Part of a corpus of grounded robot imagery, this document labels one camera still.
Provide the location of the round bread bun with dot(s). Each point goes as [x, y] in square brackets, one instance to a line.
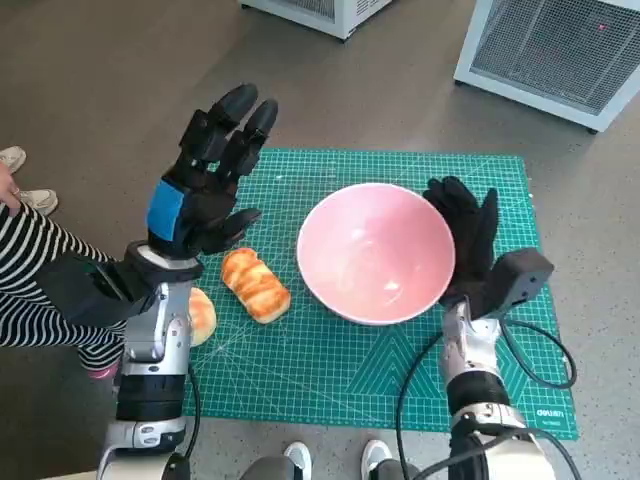
[202, 320]

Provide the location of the black knitted gloved right hand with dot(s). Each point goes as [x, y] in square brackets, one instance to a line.
[472, 250]

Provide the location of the white shoe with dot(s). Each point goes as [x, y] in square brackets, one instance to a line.
[376, 455]
[298, 457]

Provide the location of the person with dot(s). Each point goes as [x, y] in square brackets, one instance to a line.
[30, 300]

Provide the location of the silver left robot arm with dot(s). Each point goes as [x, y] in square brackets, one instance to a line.
[150, 390]

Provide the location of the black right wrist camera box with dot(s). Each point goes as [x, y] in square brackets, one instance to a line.
[522, 280]

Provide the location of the braided bread loaf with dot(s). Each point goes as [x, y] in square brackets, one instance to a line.
[255, 287]

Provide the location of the large white mesh cabinet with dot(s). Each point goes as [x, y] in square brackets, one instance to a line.
[550, 50]

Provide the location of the black left hand blue tape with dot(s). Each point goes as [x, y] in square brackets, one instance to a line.
[210, 200]

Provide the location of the pink bowl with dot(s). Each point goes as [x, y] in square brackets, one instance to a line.
[375, 260]

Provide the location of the grey leg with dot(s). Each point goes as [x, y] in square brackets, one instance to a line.
[270, 469]
[397, 471]

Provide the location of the small white mesh cabinet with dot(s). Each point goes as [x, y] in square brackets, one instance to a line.
[345, 15]

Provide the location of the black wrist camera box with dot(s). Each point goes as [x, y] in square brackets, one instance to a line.
[522, 280]
[95, 290]

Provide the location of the green cutting mat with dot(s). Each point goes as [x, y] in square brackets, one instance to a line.
[325, 380]

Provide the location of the beige shoe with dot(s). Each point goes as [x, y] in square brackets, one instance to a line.
[42, 200]
[12, 159]

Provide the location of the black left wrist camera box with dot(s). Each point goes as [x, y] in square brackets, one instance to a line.
[95, 290]

